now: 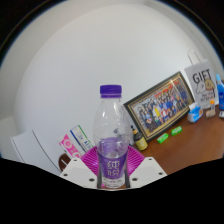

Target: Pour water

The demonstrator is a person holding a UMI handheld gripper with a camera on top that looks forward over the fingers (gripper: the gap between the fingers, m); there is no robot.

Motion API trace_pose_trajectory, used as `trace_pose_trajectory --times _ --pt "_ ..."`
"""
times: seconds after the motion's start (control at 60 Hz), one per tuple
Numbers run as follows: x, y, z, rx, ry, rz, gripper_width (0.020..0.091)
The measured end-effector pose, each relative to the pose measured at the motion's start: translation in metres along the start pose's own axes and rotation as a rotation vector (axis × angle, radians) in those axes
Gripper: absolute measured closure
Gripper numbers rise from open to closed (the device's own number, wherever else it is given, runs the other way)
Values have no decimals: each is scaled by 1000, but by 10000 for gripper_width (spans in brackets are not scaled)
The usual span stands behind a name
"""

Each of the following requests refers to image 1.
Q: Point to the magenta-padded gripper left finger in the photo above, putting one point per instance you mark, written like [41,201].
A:
[76,171]

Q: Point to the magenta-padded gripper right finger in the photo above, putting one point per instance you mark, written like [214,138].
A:
[148,171]

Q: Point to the clear purple-capped water bottle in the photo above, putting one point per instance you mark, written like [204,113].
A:
[112,163]

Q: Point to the dark yellow-labelled pump bottle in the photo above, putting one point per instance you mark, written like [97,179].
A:
[141,143]

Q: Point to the white refrigerator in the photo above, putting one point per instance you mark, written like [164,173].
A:
[31,150]

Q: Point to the framed group photo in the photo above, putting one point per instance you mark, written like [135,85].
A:
[160,106]

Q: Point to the blue tissue pack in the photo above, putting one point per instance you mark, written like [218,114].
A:
[195,114]

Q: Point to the white remote control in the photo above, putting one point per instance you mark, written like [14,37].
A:
[221,114]

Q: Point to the white paper gift bag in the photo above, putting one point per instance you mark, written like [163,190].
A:
[201,83]

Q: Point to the blue detergent bottle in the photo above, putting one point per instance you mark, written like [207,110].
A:
[220,95]

